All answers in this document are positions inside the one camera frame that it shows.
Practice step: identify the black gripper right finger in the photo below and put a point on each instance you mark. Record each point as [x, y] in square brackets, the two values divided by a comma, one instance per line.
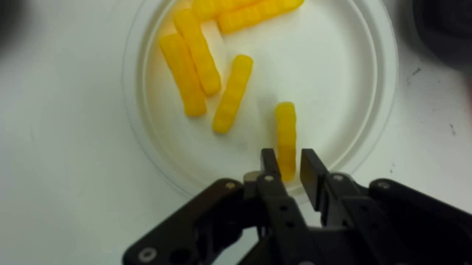
[311, 174]

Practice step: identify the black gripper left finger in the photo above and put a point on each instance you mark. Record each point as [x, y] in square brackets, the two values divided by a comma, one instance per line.
[270, 167]

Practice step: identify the yellow plush fry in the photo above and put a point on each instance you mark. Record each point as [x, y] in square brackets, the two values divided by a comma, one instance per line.
[232, 97]
[286, 139]
[254, 14]
[189, 27]
[185, 75]

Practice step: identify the white paper plate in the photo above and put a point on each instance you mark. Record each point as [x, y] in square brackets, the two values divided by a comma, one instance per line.
[336, 61]

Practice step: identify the black toy pot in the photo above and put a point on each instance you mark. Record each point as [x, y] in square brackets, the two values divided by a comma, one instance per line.
[446, 28]

